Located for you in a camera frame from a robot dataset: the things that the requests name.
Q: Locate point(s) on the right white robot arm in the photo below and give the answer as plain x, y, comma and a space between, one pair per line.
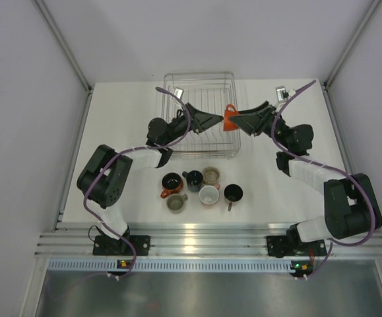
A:
350, 204

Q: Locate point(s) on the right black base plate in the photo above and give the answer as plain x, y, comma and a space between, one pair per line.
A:
281, 246

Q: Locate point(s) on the aluminium rail frame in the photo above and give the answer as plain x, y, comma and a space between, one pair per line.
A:
201, 241

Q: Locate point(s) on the metal wire dish rack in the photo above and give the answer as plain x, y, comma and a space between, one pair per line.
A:
208, 94

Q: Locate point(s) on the black cup brown handle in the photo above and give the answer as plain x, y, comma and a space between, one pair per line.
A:
233, 193

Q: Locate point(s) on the beige speckled cup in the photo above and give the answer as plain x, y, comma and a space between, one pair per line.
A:
211, 175

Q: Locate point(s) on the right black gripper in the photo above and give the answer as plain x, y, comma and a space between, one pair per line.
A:
251, 121

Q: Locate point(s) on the grey-green cup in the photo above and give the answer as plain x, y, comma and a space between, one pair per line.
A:
176, 203

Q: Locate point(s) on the dark blue cup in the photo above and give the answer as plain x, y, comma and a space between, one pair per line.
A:
194, 180

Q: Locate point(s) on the small orange cup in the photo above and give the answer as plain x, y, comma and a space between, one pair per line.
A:
230, 111

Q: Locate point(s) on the slotted cable duct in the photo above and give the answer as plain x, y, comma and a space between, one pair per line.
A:
174, 265

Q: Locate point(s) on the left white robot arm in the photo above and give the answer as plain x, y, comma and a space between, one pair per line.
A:
104, 177

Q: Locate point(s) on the orange cup black interior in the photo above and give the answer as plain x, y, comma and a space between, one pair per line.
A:
172, 183

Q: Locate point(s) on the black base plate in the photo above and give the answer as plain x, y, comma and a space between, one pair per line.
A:
281, 246
107, 246

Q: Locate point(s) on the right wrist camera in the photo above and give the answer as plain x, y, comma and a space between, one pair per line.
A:
282, 94

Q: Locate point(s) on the pink cup white interior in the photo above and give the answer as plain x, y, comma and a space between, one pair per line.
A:
209, 195

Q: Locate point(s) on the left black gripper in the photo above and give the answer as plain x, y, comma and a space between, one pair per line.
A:
201, 121

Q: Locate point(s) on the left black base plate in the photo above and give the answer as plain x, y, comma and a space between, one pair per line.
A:
107, 246

